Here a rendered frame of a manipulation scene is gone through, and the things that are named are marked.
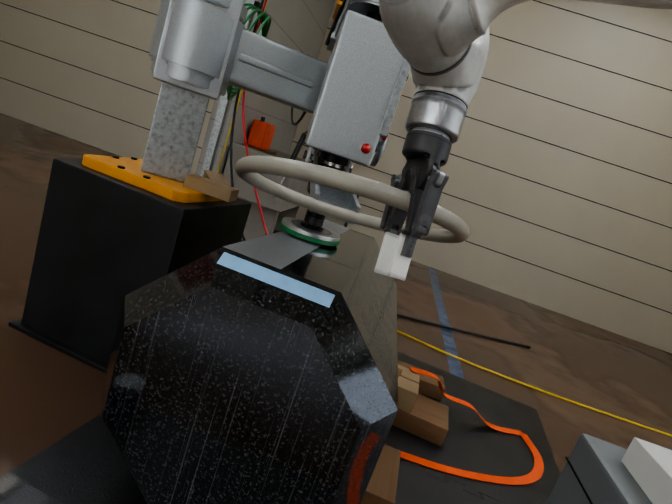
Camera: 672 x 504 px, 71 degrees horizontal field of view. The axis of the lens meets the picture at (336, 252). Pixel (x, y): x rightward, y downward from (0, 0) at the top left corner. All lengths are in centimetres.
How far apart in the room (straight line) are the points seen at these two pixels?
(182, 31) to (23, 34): 667
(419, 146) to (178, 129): 147
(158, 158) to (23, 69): 655
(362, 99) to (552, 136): 523
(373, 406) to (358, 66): 99
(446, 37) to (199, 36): 145
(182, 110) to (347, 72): 81
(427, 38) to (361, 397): 81
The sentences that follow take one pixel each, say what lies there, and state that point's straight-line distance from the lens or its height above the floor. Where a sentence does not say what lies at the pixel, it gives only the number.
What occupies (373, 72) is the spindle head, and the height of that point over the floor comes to 138.
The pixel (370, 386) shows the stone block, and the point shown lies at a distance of 119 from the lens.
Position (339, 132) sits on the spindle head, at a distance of 153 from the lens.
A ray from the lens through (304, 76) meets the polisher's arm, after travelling 216.
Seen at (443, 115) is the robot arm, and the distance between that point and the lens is 77.
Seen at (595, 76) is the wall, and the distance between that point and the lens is 685.
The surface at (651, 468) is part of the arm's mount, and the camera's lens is 91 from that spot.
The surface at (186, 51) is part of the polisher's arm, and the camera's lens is 202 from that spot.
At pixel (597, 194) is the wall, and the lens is 682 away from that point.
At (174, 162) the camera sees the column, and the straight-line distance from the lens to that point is 211.
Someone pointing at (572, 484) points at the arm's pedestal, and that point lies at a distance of 99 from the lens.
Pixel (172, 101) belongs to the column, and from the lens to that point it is 209.
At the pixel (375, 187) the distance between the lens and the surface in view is 74.
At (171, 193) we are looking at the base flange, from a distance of 191.
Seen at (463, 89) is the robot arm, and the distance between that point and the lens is 80.
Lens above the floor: 114
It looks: 12 degrees down
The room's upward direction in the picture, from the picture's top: 19 degrees clockwise
